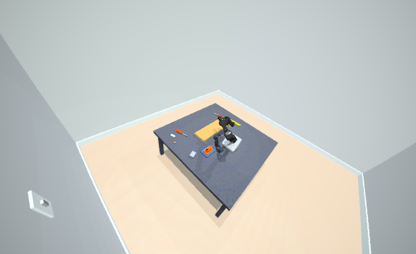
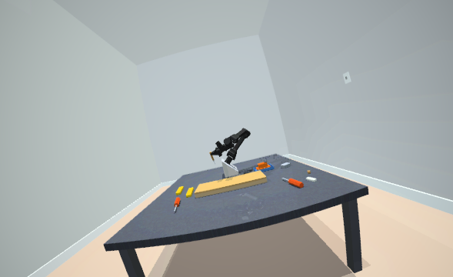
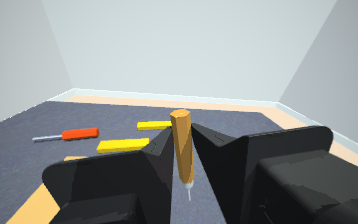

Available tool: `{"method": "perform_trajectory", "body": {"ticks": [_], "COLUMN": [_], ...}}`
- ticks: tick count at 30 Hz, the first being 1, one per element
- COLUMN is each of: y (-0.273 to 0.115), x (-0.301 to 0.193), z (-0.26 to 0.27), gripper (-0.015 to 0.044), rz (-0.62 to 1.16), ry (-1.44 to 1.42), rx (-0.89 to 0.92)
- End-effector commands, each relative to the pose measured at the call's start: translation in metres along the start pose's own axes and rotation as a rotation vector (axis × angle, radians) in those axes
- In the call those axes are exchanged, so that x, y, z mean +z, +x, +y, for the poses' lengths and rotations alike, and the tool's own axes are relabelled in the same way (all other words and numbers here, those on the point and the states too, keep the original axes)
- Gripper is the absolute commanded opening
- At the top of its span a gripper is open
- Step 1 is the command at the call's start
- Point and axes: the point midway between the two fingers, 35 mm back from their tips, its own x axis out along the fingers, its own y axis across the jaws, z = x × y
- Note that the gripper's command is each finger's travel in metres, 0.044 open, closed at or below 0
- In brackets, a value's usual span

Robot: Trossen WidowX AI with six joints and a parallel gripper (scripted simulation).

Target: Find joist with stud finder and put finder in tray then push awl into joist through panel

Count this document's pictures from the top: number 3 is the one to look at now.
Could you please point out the tan floor panel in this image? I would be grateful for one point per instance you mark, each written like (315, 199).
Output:
(38, 209)

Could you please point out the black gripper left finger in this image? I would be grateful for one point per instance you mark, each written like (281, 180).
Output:
(147, 173)

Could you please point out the orange-handled awl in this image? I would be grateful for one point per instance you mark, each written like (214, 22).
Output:
(76, 134)

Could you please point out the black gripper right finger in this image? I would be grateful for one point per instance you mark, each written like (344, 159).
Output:
(230, 163)

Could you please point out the brown wooden awl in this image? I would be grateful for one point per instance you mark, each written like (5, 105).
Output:
(181, 128)

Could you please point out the yellow rectangular bar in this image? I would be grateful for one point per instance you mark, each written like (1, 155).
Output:
(121, 145)
(153, 125)

